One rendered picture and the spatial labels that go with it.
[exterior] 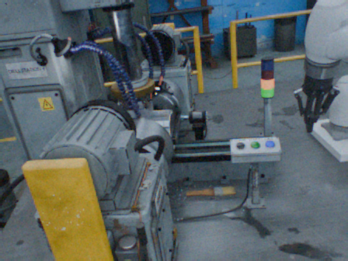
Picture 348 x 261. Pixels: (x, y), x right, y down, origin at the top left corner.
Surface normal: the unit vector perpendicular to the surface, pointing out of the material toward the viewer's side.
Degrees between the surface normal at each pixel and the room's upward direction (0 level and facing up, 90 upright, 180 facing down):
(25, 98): 90
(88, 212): 90
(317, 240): 0
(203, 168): 90
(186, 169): 90
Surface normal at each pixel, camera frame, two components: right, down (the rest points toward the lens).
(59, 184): -0.11, 0.44
